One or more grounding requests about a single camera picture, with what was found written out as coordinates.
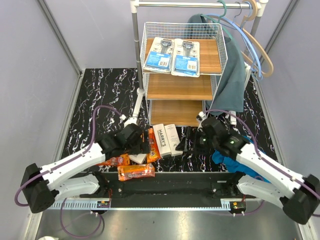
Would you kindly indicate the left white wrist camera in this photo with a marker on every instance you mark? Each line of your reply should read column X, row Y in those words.
column 129, row 120

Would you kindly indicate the white wire shelf cart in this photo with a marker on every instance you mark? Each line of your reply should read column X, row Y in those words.
column 179, row 99

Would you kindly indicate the grey-green hanging shirt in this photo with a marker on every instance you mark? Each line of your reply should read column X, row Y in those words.
column 231, row 89

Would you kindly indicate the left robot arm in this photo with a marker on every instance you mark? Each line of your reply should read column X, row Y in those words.
column 43, row 186

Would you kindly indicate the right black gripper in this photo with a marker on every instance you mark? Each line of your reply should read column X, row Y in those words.
column 190, row 133

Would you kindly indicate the metal clothes rack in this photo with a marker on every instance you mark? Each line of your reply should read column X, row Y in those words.
column 251, row 50

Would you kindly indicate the blue crumpled cloth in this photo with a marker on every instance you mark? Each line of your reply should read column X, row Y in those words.
column 234, row 166

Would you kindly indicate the white harry's box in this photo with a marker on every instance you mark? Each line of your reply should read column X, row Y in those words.
column 161, row 140
column 138, row 158

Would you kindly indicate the orange razor bag front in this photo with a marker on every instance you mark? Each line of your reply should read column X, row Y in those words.
column 128, row 172

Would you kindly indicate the orange razor bag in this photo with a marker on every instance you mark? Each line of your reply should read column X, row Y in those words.
column 154, row 154
column 122, row 160
column 128, row 172

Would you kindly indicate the blue razor blister pack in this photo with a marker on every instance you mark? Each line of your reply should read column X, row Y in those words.
column 186, row 58

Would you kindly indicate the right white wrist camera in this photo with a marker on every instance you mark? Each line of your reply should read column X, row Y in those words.
column 200, row 118

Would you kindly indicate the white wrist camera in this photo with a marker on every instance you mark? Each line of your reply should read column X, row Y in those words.
column 129, row 120
column 200, row 118

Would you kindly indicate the white towel on rack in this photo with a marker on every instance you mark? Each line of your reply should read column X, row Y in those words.
column 248, row 72

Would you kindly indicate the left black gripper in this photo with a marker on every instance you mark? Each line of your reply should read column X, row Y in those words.
column 142, row 147

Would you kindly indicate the white H logo box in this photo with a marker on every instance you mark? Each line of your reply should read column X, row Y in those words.
column 173, row 139

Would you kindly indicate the beige wooden hanger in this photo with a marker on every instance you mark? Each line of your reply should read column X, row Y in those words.
column 260, row 50

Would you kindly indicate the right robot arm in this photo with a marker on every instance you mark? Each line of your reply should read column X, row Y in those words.
column 297, row 195

